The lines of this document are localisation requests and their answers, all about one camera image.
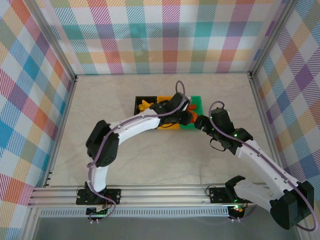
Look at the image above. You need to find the green plastic bin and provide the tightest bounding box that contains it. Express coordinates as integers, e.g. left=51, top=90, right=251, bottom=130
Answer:
left=180, top=95, right=205, bottom=131

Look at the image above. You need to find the black plastic bin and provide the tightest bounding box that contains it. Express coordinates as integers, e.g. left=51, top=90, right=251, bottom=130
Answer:
left=134, top=96, right=159, bottom=117

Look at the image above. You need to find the small circuit board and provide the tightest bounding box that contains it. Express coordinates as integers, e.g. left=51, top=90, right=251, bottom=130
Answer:
left=229, top=204, right=246, bottom=214
left=86, top=206, right=109, bottom=217

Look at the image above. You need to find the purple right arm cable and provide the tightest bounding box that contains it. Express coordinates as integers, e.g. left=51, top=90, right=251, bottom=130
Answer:
left=208, top=100, right=319, bottom=232

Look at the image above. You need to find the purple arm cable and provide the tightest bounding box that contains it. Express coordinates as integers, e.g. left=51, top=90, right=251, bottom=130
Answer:
left=86, top=80, right=187, bottom=199
left=208, top=100, right=319, bottom=232

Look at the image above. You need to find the thin black cable loop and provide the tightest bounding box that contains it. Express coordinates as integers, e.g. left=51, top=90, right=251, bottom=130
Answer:
left=209, top=138, right=226, bottom=153

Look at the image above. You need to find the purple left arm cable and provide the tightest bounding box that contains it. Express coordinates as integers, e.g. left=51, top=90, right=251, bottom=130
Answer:
left=86, top=80, right=187, bottom=199

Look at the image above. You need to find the aluminium side rail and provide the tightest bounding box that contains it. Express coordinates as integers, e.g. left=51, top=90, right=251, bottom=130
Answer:
left=248, top=73, right=302, bottom=195
left=42, top=76, right=79, bottom=189

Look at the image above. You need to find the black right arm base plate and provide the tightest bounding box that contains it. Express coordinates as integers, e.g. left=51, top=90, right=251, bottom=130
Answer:
left=208, top=186, right=256, bottom=204

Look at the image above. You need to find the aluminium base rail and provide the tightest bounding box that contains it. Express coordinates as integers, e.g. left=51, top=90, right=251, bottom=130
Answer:
left=26, top=186, right=305, bottom=209

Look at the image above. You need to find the slotted grey cable duct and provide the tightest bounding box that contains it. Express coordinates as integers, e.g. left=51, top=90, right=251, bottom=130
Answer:
left=39, top=209, right=231, bottom=218

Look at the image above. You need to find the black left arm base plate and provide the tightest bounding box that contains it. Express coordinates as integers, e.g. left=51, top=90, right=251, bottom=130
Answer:
left=76, top=188, right=122, bottom=207

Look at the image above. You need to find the aluminium corner post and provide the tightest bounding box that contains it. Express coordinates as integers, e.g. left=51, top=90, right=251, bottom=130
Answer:
left=248, top=0, right=301, bottom=80
left=23, top=0, right=79, bottom=85

